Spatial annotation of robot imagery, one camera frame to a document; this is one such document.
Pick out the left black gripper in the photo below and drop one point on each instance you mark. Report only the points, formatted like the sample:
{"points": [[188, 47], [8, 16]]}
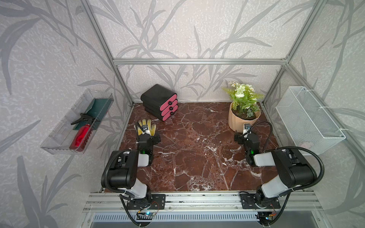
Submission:
{"points": [[145, 137]]}

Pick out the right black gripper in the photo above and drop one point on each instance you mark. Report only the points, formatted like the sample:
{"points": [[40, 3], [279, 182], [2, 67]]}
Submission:
{"points": [[245, 137]]}

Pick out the black drawer unit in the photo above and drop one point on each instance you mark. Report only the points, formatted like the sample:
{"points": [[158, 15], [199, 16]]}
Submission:
{"points": [[154, 97]]}

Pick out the pink top drawer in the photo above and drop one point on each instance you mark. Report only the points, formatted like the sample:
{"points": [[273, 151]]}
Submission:
{"points": [[168, 102]]}

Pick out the pink drawer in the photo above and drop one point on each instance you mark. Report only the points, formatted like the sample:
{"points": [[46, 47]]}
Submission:
{"points": [[164, 118], [169, 108], [168, 102]]}

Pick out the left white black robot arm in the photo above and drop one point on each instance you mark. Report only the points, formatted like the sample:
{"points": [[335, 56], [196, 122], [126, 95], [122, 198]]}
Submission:
{"points": [[120, 173]]}

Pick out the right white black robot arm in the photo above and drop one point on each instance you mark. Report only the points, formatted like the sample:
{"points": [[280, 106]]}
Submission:
{"points": [[294, 171]]}

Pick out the pink bottom drawer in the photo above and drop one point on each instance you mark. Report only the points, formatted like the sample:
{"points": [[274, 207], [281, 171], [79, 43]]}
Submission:
{"points": [[164, 118]]}

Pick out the pink middle drawer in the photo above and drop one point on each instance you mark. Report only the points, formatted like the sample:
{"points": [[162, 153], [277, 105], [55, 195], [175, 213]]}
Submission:
{"points": [[169, 108]]}

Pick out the beige plant pot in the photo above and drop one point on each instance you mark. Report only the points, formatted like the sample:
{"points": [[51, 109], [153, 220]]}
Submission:
{"points": [[237, 124]]}

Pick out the green artificial plant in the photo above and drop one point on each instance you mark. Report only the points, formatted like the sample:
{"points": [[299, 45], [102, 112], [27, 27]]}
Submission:
{"points": [[244, 100]]}

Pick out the dark green cloth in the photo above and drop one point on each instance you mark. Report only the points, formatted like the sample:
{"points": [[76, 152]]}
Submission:
{"points": [[97, 109]]}

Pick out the red black pruning shears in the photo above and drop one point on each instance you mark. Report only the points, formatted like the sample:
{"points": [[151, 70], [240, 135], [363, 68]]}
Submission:
{"points": [[80, 140]]}

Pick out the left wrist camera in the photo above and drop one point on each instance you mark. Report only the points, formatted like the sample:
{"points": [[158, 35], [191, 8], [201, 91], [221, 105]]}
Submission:
{"points": [[146, 129]]}

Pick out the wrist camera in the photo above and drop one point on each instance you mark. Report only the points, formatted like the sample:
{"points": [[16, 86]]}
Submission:
{"points": [[146, 129], [246, 128]]}

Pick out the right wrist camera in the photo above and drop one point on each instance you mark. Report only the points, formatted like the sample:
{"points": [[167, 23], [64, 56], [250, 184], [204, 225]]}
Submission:
{"points": [[246, 128]]}

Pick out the white wire mesh basket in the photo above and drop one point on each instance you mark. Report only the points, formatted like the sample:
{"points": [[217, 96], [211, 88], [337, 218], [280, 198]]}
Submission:
{"points": [[307, 122]]}

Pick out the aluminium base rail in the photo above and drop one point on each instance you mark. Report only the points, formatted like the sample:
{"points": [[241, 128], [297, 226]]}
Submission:
{"points": [[217, 201]]}

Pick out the clear plastic wall tray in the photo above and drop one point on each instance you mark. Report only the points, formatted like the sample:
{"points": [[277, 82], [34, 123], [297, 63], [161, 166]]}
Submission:
{"points": [[75, 131]]}

